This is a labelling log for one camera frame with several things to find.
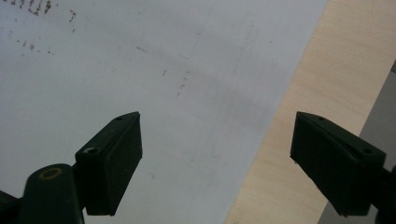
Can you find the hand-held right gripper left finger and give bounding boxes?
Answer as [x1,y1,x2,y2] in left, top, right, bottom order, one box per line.
[74,111,144,217]

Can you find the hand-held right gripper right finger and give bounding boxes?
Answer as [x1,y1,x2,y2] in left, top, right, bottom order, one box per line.
[290,111,388,217]

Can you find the white table mat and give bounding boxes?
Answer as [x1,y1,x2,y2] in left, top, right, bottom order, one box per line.
[0,0,329,224]

